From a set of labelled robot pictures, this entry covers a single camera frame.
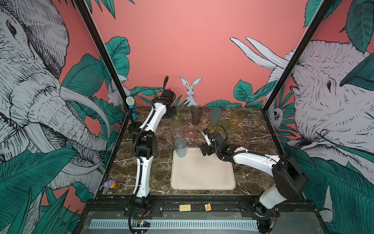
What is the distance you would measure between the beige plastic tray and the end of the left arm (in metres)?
0.28

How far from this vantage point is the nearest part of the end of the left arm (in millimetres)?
733

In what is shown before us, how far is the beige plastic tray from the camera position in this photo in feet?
2.72
